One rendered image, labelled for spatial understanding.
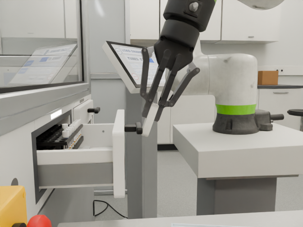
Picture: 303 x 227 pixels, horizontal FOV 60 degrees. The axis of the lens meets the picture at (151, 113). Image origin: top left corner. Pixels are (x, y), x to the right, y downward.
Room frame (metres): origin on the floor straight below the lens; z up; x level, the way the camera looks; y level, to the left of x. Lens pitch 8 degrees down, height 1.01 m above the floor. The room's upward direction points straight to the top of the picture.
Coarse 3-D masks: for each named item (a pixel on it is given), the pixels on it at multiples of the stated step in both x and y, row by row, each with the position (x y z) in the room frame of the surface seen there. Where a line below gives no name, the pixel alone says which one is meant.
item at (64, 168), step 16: (96, 128) 0.64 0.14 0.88; (112, 128) 0.65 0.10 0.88; (96, 144) 0.64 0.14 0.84; (112, 144) 0.65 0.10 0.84; (48, 160) 0.40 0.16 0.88; (64, 160) 0.40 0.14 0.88; (80, 160) 0.41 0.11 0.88; (96, 160) 0.41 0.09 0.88; (112, 160) 0.41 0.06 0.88; (48, 176) 0.40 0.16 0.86; (64, 176) 0.40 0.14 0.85; (80, 176) 0.40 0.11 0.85; (96, 176) 0.41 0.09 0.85; (112, 176) 0.41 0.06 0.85
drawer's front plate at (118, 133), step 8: (120, 112) 0.62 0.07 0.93; (120, 120) 0.50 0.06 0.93; (120, 128) 0.42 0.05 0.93; (112, 136) 0.39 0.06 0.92; (120, 136) 0.39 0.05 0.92; (120, 144) 0.39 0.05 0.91; (120, 152) 0.39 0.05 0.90; (120, 160) 0.39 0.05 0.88; (120, 168) 0.39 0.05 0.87; (120, 176) 0.39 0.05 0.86; (120, 184) 0.39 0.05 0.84; (120, 192) 0.39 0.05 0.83
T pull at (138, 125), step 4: (128, 124) 0.55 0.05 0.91; (132, 124) 0.55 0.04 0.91; (136, 124) 0.55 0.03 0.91; (140, 124) 0.54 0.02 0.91; (124, 128) 0.52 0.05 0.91; (128, 128) 0.52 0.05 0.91; (132, 128) 0.53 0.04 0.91; (136, 128) 0.51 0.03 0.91; (140, 128) 0.51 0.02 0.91; (140, 132) 0.50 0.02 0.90
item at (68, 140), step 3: (81, 126) 0.59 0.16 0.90; (78, 129) 0.56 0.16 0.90; (75, 132) 0.52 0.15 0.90; (72, 135) 0.49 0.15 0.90; (75, 135) 0.52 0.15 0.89; (60, 138) 0.47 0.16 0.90; (63, 138) 0.47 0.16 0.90; (66, 138) 0.47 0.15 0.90; (69, 138) 0.47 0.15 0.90; (72, 138) 0.49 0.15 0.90; (57, 141) 0.44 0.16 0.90; (60, 141) 0.45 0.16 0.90; (63, 141) 0.45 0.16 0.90; (66, 141) 0.44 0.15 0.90; (69, 141) 0.46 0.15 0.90; (57, 144) 0.44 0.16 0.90; (60, 144) 0.44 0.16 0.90; (63, 144) 0.44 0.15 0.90; (66, 144) 0.44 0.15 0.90
